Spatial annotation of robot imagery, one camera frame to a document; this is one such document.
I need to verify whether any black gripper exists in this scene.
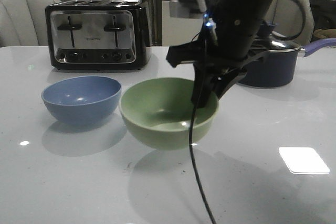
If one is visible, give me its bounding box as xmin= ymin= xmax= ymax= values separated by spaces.
xmin=166 ymin=40 xmax=269 ymax=108

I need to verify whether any green bowl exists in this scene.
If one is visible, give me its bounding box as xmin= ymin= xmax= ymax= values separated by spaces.
xmin=119 ymin=77 xmax=219 ymax=150

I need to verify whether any blue bowl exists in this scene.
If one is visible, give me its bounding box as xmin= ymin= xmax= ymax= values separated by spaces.
xmin=41 ymin=76 xmax=122 ymax=126

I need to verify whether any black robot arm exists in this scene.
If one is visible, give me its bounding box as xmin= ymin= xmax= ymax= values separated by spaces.
xmin=166 ymin=0 xmax=272 ymax=108

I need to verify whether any dark blue saucepan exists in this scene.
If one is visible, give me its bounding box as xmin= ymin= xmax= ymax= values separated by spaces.
xmin=239 ymin=38 xmax=335 ymax=88

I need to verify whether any glass pot lid blue knob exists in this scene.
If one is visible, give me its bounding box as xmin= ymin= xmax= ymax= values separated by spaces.
xmin=252 ymin=21 xmax=300 ymax=52

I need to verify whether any white refrigerator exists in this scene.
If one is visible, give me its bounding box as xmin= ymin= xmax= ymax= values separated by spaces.
xmin=162 ymin=0 xmax=202 ymax=46

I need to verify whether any beige upholstered chair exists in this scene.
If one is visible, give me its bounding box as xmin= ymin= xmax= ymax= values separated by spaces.
xmin=264 ymin=0 xmax=314 ymax=45

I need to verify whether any black chrome toaster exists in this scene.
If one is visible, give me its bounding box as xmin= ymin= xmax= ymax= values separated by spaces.
xmin=45 ymin=0 xmax=152 ymax=70

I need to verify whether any light grey chair left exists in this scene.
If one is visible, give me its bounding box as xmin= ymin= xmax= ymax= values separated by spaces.
xmin=1 ymin=0 xmax=60 ymax=47

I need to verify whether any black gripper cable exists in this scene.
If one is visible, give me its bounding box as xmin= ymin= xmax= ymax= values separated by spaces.
xmin=188 ymin=19 xmax=218 ymax=224

